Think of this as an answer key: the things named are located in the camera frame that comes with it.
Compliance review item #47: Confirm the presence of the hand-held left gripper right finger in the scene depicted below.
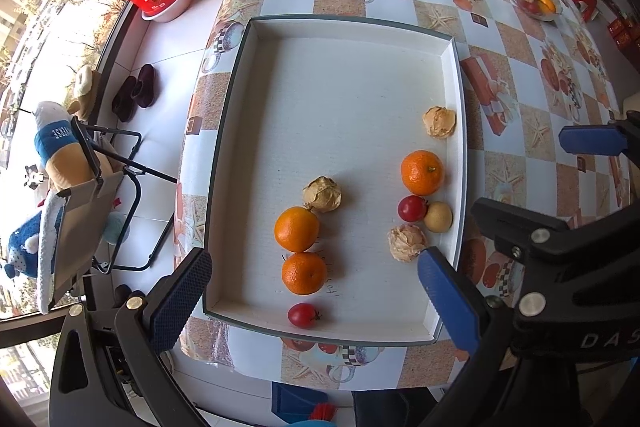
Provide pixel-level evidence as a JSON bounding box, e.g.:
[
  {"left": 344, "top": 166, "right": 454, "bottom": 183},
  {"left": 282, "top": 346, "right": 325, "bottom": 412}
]
[{"left": 417, "top": 246, "right": 586, "bottom": 427}]

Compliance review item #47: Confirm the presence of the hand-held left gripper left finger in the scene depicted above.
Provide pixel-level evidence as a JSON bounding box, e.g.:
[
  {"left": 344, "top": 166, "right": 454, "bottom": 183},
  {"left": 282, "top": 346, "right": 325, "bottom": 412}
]
[{"left": 49, "top": 247, "right": 213, "bottom": 427}]

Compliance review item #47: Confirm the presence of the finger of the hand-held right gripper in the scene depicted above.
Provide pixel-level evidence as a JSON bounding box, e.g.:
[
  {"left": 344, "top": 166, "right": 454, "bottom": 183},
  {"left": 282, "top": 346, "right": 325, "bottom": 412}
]
[
  {"left": 470, "top": 197, "right": 640, "bottom": 324},
  {"left": 558, "top": 109, "right": 640, "bottom": 158}
]

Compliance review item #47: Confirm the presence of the olive yellow round fruit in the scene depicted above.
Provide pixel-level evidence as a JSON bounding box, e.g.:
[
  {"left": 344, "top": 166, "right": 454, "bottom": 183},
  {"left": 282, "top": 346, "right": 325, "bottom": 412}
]
[{"left": 423, "top": 202, "right": 454, "bottom": 234}]

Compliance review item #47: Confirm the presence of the white tray green rim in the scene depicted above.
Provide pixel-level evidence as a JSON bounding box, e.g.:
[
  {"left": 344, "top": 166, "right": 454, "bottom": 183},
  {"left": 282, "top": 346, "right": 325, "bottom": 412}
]
[{"left": 201, "top": 17, "right": 471, "bottom": 348}]

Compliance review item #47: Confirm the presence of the teal plush ball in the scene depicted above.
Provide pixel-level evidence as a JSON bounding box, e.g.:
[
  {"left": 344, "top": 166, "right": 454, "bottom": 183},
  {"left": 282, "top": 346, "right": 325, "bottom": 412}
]
[{"left": 104, "top": 212, "right": 131, "bottom": 244}]

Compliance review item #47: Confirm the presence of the stack of red gift boxes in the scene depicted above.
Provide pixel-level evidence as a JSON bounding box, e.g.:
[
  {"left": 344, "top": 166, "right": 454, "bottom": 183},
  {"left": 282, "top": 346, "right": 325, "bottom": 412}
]
[{"left": 606, "top": 16, "right": 640, "bottom": 52}]

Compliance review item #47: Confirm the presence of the dark cloth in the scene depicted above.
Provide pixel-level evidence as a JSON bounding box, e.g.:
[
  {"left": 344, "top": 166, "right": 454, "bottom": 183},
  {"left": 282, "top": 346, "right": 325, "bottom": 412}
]
[{"left": 351, "top": 388, "right": 451, "bottom": 427}]

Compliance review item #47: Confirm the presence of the brown cardboard sheet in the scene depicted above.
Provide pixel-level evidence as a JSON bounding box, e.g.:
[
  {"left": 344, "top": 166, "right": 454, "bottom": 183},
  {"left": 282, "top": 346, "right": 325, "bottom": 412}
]
[{"left": 51, "top": 171, "right": 124, "bottom": 292}]

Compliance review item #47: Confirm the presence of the black metal rack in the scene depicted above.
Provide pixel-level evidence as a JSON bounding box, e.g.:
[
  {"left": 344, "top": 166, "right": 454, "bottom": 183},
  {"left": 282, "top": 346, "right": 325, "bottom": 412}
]
[{"left": 70, "top": 117, "right": 179, "bottom": 276}]

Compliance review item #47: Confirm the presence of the white cloth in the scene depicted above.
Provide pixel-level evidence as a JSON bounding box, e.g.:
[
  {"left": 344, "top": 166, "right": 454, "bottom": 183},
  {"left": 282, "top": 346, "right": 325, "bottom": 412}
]
[{"left": 37, "top": 197, "right": 68, "bottom": 315}]

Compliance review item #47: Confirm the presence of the blue box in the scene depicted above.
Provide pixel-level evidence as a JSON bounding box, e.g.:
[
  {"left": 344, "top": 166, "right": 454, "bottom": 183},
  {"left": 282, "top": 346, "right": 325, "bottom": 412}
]
[{"left": 271, "top": 382, "right": 329, "bottom": 426}]

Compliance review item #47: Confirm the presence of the blue plush toy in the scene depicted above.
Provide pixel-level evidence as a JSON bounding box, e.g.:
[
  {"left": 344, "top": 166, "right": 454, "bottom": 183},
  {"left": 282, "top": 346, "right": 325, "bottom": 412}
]
[{"left": 0, "top": 207, "right": 66, "bottom": 280}]

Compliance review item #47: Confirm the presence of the small cow toy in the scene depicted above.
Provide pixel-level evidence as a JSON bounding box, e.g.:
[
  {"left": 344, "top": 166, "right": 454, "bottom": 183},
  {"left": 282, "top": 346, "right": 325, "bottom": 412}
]
[{"left": 22, "top": 164, "right": 45, "bottom": 191}]

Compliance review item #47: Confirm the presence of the plush bear blue shirt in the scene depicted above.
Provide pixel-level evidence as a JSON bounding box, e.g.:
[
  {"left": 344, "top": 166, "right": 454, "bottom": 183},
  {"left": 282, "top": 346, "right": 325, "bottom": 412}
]
[{"left": 31, "top": 101, "right": 101, "bottom": 194}]

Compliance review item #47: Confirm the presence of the dark brown slipper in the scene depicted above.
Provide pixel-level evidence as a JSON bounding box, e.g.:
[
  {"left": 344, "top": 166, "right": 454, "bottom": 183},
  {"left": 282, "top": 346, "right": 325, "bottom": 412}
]
[
  {"left": 136, "top": 64, "right": 156, "bottom": 109},
  {"left": 111, "top": 76, "right": 137, "bottom": 124}
]

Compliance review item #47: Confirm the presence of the beige plush toy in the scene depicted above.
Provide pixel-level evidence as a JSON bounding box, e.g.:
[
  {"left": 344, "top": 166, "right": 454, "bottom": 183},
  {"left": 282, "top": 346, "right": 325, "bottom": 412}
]
[{"left": 67, "top": 66, "right": 104, "bottom": 122}]

